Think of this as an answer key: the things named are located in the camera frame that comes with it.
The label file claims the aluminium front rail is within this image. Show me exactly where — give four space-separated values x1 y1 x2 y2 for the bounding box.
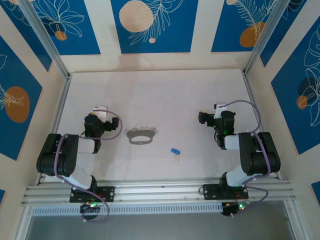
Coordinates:
21 177 297 207

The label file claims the left aluminium corner post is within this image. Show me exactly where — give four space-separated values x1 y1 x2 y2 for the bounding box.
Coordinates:
17 0 72 80

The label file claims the aluminium frame leg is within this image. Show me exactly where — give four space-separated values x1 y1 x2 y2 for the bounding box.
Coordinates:
12 204 35 240
283 199 308 240

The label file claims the black controller board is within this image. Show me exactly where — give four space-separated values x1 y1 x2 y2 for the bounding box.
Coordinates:
79 202 102 213
221 201 251 217

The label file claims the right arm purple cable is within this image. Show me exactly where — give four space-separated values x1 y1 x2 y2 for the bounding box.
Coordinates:
221 99 274 218

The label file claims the aluminium side rail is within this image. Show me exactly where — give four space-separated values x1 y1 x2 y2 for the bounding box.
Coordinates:
36 73 73 186
241 71 281 180

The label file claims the right aluminium corner post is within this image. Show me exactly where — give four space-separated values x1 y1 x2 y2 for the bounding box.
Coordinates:
243 0 308 76

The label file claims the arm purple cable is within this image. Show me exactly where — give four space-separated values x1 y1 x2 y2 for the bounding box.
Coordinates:
221 99 274 218
53 109 124 224

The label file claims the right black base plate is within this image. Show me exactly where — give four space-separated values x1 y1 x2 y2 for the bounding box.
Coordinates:
202 183 249 201

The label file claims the right black controller board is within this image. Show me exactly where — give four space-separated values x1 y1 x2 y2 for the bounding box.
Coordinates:
221 201 251 217

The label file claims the aluminium corner post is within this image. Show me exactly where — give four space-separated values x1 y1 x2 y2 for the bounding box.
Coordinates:
17 0 72 80
243 0 308 76

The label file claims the left aluminium side rail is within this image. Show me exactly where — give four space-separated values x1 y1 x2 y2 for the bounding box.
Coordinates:
36 73 73 186

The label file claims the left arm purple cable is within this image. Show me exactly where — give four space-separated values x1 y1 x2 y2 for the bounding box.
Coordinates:
53 109 124 224

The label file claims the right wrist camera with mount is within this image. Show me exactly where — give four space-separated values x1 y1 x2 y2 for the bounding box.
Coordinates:
213 101 228 120

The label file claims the right aluminium side rail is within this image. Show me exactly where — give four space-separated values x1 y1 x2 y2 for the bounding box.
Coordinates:
241 71 281 180

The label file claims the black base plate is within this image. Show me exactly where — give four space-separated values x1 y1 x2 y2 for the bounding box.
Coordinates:
202 183 249 201
69 186 116 203

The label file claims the white slotted cable duct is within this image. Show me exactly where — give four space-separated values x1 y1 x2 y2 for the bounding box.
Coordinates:
31 202 223 216

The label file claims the key with blue cap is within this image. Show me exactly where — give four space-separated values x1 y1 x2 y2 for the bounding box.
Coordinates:
170 147 181 165

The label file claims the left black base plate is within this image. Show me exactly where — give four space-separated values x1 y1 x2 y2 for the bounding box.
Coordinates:
69 186 116 203

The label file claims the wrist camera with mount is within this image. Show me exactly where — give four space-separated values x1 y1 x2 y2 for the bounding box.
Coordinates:
92 105 109 123
213 101 228 120

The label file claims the left black controller board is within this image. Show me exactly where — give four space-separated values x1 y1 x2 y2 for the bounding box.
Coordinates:
79 202 102 213

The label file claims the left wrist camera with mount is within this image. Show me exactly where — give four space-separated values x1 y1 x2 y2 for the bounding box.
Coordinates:
92 105 109 123

